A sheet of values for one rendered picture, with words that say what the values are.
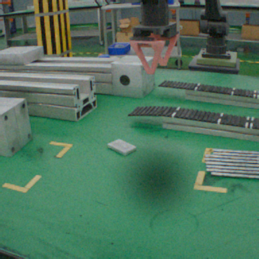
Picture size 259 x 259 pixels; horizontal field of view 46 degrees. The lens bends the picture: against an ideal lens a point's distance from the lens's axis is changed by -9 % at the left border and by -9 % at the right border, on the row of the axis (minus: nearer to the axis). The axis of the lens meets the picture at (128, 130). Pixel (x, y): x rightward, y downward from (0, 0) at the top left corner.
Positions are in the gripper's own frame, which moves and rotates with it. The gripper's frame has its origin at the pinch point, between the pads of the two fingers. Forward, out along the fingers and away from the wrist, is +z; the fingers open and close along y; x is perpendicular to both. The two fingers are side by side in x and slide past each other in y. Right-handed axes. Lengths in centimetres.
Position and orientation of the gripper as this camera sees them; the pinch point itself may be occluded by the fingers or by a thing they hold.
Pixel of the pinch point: (156, 65)
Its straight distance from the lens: 70.4
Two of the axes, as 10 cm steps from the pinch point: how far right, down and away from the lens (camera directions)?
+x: 9.1, 1.4, -3.9
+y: -4.1, 4.1, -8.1
